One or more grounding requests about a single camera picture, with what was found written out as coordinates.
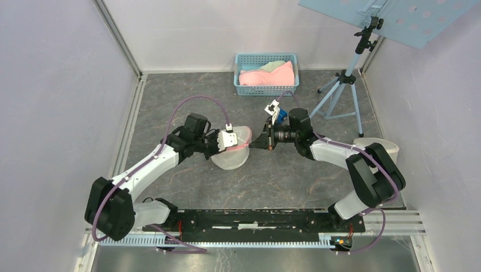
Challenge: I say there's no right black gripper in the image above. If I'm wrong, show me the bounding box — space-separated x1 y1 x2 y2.
249 119 299 151

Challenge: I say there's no white mesh laundry bag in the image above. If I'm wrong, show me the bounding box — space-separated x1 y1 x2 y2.
210 126 252 170

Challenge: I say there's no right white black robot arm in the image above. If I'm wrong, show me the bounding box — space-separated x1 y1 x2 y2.
250 108 406 231

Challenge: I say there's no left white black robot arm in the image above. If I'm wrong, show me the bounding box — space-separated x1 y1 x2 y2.
85 113 238 241

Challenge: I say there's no blue toy car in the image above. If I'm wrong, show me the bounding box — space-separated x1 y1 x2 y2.
276 108 288 124

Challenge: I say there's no blue plastic basket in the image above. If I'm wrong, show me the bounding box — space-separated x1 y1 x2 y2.
234 53 299 96

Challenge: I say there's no blue tripod stand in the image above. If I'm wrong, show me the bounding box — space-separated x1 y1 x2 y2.
309 16 384 138

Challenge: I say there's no pink cloth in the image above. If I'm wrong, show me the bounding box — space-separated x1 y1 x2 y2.
238 61 296 86

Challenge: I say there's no light green cloth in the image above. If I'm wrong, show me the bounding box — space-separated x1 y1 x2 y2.
258 61 286 73

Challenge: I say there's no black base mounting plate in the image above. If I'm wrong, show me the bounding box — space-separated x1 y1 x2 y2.
160 209 366 243

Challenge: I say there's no white round tub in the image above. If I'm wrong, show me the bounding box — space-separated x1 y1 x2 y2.
353 137 400 166

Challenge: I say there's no light blue perforated board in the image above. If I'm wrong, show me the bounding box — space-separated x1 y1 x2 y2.
298 0 478 49

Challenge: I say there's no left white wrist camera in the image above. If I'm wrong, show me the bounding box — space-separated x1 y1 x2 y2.
217 124 238 152

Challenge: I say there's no light blue cable rail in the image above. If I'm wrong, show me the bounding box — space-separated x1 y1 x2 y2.
100 233 335 249

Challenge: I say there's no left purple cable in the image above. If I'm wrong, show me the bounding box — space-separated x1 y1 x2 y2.
91 95 232 254

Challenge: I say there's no purple cable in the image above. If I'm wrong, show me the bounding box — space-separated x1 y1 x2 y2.
91 95 232 254
276 91 401 256

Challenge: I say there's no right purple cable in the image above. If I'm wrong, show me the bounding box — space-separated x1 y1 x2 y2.
276 91 401 256

